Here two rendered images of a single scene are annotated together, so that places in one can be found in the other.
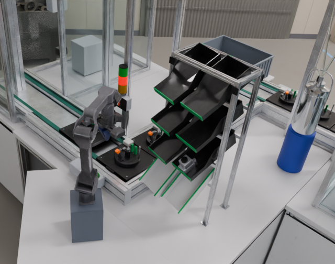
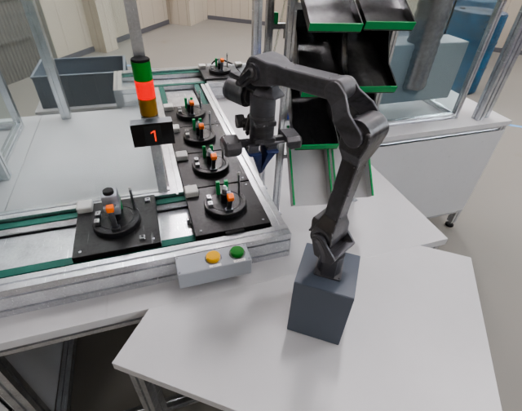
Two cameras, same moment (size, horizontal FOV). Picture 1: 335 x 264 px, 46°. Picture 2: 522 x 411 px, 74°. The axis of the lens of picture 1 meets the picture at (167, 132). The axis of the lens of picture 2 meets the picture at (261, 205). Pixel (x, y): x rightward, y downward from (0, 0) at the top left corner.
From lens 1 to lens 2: 1.54 m
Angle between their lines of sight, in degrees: 45
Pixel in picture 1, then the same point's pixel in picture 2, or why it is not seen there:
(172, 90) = (329, 17)
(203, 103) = (381, 12)
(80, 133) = (378, 128)
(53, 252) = (349, 381)
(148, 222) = not seen: hidden behind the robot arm
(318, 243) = (380, 156)
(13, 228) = not seen: outside the picture
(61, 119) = (28, 252)
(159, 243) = (369, 247)
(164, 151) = (313, 137)
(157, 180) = (307, 188)
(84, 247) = (351, 332)
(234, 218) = not seen: hidden behind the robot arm
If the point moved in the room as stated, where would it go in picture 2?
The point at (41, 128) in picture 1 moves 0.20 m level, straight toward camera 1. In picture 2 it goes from (32, 286) to (103, 302)
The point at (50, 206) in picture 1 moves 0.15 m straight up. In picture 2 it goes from (236, 351) to (236, 317)
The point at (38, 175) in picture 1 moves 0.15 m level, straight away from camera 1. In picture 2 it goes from (141, 345) to (87, 333)
